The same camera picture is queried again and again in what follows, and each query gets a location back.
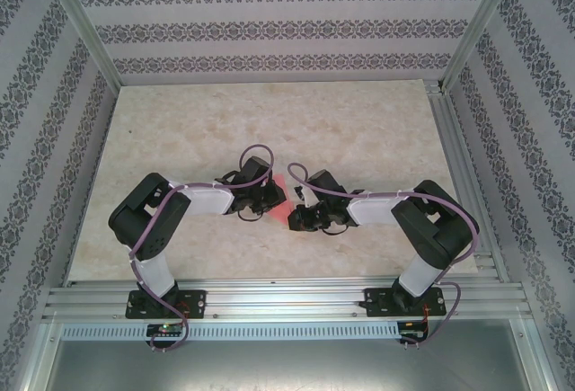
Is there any black thin looped cable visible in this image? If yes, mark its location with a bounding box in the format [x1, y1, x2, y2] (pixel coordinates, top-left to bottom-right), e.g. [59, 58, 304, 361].
[321, 222, 356, 236]
[235, 206, 266, 223]

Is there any small circuit board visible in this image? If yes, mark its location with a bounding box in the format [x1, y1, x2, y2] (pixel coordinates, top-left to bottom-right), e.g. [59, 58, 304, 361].
[398, 320, 428, 341]
[147, 322, 185, 338]

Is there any aluminium extrusion rail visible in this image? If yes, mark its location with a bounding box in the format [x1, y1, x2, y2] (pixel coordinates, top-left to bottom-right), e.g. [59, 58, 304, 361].
[426, 80, 511, 283]

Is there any wide aluminium mounting rail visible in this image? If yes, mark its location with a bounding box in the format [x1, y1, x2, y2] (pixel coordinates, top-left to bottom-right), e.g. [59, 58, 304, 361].
[42, 276, 534, 323]

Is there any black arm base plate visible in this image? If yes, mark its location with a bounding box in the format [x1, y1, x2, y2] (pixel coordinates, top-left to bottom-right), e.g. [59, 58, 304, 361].
[128, 289, 208, 320]
[364, 287, 447, 319]

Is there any aluminium frame post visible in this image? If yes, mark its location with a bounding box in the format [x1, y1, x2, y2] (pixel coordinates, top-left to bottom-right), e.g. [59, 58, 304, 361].
[439, 0, 525, 94]
[38, 0, 122, 90]

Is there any purple cable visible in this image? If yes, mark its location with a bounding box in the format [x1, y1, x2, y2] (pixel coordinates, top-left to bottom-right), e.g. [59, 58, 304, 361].
[287, 162, 481, 351]
[128, 144, 276, 355]

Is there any slotted grey cable duct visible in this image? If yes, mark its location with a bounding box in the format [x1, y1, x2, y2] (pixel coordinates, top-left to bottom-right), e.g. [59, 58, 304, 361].
[60, 321, 402, 342]

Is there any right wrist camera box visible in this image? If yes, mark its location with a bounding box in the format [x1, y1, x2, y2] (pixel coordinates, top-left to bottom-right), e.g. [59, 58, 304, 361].
[294, 185, 318, 207]

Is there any pink cloth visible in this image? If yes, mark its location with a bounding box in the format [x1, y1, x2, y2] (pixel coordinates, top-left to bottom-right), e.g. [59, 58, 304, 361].
[268, 174, 296, 222]

